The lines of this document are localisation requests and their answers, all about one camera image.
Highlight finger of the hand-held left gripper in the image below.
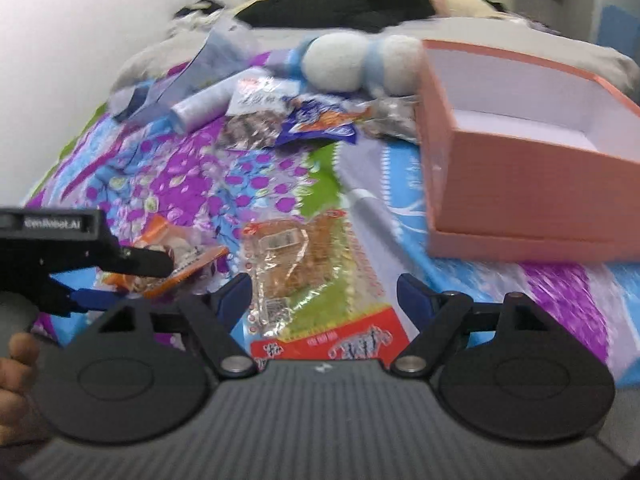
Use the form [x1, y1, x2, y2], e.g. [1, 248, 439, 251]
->
[115, 246, 175, 279]
[50, 279, 132, 312]

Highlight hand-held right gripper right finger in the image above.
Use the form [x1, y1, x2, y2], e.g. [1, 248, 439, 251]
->
[390, 272, 552, 377]

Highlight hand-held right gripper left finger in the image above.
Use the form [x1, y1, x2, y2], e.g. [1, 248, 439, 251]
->
[97, 272, 259, 377]

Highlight orange snack packet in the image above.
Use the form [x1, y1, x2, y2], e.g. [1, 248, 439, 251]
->
[102, 214, 231, 302]

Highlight clear packet of brown snacks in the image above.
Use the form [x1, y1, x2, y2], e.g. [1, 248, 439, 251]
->
[241, 209, 403, 367]

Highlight pink cardboard box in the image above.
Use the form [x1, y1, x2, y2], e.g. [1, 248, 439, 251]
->
[415, 39, 640, 263]

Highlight clear plastic bag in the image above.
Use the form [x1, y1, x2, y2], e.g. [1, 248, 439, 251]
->
[110, 25, 261, 123]
[362, 95, 423, 143]

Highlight person's left hand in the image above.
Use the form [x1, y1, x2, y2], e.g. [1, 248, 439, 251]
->
[0, 332, 42, 446]

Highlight purple floral bed sheet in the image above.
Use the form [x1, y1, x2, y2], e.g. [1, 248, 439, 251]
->
[20, 45, 640, 391]

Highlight white label dark snack packet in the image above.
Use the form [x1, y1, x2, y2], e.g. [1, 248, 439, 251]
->
[217, 77, 301, 151]

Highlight white tube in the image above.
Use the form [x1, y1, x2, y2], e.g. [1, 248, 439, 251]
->
[170, 77, 246, 133]

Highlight blue and purple snack packet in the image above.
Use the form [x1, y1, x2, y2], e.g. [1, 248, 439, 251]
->
[275, 96, 368, 146]

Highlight white and blue plush toy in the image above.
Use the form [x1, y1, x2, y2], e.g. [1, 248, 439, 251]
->
[292, 32, 426, 97]

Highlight pile of light clothes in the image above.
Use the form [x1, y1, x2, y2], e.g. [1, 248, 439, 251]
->
[167, 0, 236, 36]

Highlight grey duvet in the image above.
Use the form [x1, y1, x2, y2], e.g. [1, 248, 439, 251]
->
[112, 15, 640, 106]

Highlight cream pillow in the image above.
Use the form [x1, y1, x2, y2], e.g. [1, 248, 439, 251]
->
[432, 0, 506, 18]

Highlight blue chair back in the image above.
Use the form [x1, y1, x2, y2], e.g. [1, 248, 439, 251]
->
[602, 4, 640, 53]

